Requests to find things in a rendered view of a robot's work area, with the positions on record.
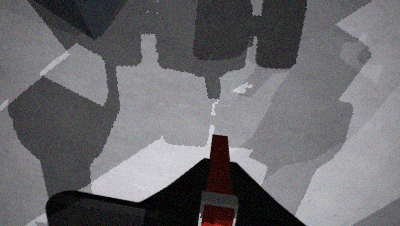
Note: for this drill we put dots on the grey sloped panel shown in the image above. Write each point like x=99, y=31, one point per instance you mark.
x=88, y=16

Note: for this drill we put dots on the red peg with white band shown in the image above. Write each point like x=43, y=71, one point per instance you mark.
x=218, y=204

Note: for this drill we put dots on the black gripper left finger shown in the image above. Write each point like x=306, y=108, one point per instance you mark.
x=178, y=204

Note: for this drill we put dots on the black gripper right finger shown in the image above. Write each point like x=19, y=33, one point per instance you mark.
x=255, y=206

